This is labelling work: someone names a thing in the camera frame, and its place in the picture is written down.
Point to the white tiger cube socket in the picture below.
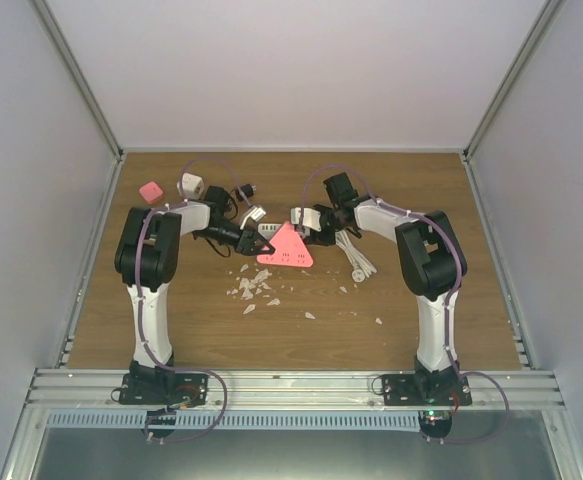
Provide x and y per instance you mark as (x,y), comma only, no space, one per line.
(190,186)

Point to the left aluminium frame post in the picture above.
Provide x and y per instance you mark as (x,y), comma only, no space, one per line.
(60,43)

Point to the aluminium frame post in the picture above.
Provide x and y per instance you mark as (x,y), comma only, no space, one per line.
(60,43)
(538,29)

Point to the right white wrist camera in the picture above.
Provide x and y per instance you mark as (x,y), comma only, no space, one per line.
(306,217)

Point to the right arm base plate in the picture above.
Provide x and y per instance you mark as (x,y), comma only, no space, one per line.
(422,388)

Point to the black power adapter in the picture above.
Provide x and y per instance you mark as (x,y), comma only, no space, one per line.
(245,192)

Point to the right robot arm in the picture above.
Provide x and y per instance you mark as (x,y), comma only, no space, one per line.
(431,261)

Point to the large pink socket block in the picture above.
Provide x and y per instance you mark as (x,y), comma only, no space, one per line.
(289,249)

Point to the grey slotted cable duct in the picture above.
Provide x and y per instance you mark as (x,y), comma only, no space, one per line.
(250,420)

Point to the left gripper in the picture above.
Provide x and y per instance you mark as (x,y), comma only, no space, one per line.
(248,239)

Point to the right aluminium frame post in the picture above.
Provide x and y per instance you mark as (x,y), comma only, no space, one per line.
(538,29)

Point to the small pink plug adapter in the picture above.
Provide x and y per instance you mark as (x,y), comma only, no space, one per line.
(151,192)

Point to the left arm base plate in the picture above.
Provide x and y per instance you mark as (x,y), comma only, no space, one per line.
(169,389)

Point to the aluminium front rail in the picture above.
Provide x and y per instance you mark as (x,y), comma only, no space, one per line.
(281,390)

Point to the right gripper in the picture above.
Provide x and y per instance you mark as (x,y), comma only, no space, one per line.
(321,240)

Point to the white power strip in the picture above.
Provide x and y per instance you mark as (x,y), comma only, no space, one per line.
(269,230)

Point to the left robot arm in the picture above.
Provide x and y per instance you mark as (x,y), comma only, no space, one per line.
(147,258)

